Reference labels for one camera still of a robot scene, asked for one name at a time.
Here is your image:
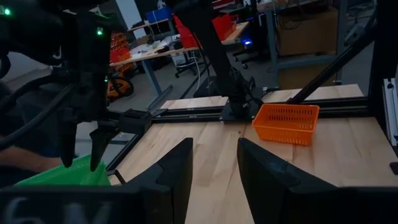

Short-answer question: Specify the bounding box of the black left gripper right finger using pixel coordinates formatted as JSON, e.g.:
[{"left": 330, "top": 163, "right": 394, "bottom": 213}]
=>
[{"left": 236, "top": 138, "right": 335, "bottom": 224}]

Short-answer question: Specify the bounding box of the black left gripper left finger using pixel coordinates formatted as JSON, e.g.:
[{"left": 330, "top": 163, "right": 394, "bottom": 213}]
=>
[{"left": 124, "top": 138, "right": 194, "bottom": 224}]

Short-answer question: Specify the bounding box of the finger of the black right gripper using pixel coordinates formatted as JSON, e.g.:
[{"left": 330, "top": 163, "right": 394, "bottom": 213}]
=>
[
  {"left": 58, "top": 121, "right": 78, "bottom": 169},
  {"left": 89, "top": 121, "right": 121, "bottom": 173}
]

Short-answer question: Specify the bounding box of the green plastic basket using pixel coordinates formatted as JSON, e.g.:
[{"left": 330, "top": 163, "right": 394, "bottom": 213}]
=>
[{"left": 14, "top": 154, "right": 112, "bottom": 187}]

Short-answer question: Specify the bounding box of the person's forearm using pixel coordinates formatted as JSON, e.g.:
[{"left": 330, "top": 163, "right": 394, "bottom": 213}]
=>
[{"left": 0, "top": 146, "right": 65, "bottom": 175}]

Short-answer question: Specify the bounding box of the red parts rack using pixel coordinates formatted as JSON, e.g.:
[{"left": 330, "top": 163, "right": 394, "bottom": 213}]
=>
[{"left": 108, "top": 32, "right": 132, "bottom": 64}]

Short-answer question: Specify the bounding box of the orange and black machine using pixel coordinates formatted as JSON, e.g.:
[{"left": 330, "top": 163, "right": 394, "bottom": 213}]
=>
[{"left": 106, "top": 75, "right": 135, "bottom": 103}]

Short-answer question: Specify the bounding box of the orange plastic basket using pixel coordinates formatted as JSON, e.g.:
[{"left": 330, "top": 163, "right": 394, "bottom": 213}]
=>
[{"left": 251, "top": 103, "right": 320, "bottom": 146}]

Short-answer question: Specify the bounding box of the blue storage bin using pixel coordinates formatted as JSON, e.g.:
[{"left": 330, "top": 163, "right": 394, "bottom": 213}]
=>
[{"left": 144, "top": 6, "right": 174, "bottom": 24}]

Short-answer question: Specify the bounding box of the black office chair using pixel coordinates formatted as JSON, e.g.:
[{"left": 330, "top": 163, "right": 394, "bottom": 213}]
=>
[{"left": 173, "top": 49, "right": 213, "bottom": 79}]

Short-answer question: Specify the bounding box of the red storage bin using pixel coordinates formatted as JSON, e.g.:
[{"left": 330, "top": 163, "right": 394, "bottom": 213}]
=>
[
  {"left": 211, "top": 13, "right": 238, "bottom": 42},
  {"left": 172, "top": 14, "right": 201, "bottom": 50}
]

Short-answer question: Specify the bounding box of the large cardboard box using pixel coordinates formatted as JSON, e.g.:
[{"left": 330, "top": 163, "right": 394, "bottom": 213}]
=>
[{"left": 275, "top": 6, "right": 340, "bottom": 90}]

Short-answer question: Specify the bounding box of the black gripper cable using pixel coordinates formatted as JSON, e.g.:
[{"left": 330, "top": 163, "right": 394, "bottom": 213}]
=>
[{"left": 0, "top": 74, "right": 75, "bottom": 150}]

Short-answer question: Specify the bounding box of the silver aluminium rail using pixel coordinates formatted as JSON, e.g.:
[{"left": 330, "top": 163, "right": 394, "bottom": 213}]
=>
[{"left": 382, "top": 77, "right": 398, "bottom": 147}]

